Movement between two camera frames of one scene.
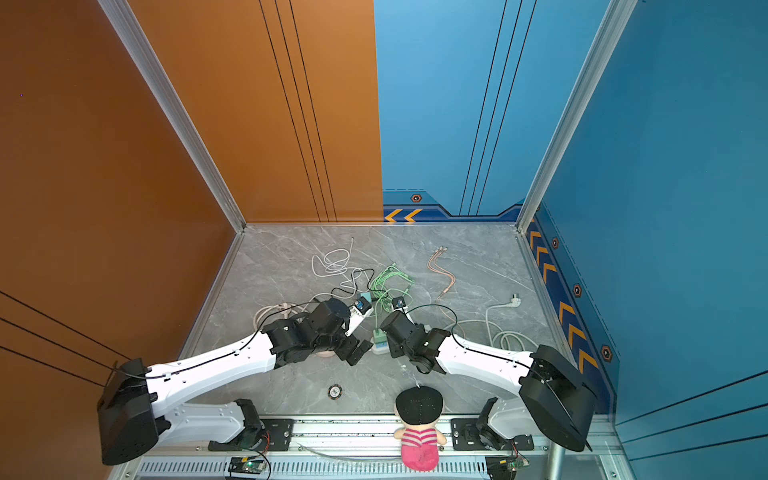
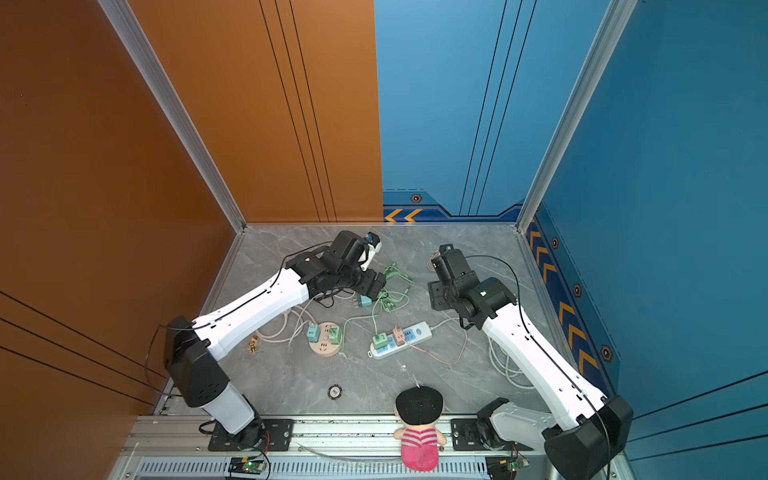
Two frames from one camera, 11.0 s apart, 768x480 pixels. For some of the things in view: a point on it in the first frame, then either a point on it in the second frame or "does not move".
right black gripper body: x=398 y=352 -> x=442 y=297
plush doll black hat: x=419 y=410 does not move
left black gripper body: x=345 y=344 -> x=360 y=280
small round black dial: x=334 y=391 does not move
